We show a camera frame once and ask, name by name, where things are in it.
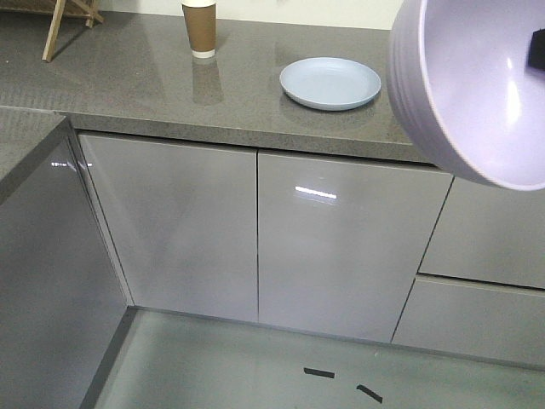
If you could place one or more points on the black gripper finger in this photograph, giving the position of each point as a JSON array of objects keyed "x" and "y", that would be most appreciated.
[{"x": 536, "y": 53}]

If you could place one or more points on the purple plastic bowl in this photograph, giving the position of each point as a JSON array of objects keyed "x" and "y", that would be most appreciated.
[{"x": 461, "y": 84}]

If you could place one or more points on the light blue plate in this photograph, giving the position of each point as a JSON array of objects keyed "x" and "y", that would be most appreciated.
[{"x": 330, "y": 84}]

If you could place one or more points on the brown paper cup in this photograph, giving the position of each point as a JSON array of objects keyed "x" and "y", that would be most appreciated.
[{"x": 200, "y": 19}]

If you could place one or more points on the grey upper drawer front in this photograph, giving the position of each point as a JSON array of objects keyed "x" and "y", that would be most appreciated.
[{"x": 489, "y": 234}]

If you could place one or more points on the grey drawer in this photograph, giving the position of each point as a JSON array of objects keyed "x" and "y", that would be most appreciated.
[
  {"x": 493, "y": 322},
  {"x": 489, "y": 234}
]

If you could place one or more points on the grey lower drawer front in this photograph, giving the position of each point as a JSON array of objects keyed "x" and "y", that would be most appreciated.
[{"x": 493, "y": 322}]

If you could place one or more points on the grey cabinet door right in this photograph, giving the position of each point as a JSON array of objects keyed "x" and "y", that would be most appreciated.
[{"x": 340, "y": 242}]

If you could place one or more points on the black tape strip left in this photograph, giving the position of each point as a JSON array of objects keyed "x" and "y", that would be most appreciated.
[{"x": 372, "y": 394}]

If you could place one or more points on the black tape strip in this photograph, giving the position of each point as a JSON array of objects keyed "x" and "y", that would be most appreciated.
[
  {"x": 372, "y": 394},
  {"x": 318, "y": 373}
]

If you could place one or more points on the grey cabinet door left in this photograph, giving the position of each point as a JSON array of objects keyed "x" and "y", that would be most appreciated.
[{"x": 183, "y": 221}]

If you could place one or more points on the black tape strip middle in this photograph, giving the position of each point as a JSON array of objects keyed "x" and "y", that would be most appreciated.
[{"x": 318, "y": 373}]

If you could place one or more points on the grey side cabinet door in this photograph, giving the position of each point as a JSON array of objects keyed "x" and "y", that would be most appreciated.
[{"x": 62, "y": 304}]

